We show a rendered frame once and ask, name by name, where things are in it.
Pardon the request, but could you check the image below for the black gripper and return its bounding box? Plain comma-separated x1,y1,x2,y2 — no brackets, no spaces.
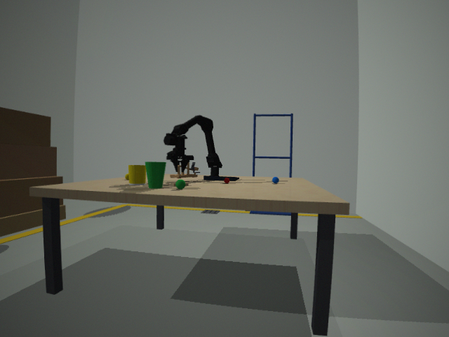
166,146,194,173

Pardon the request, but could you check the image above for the green ball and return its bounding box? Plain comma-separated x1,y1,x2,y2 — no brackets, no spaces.
175,180,185,190

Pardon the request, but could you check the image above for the green cup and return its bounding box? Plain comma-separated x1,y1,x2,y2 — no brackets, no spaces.
145,161,166,189

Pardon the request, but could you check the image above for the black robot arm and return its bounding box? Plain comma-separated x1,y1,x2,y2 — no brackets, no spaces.
164,115,222,176

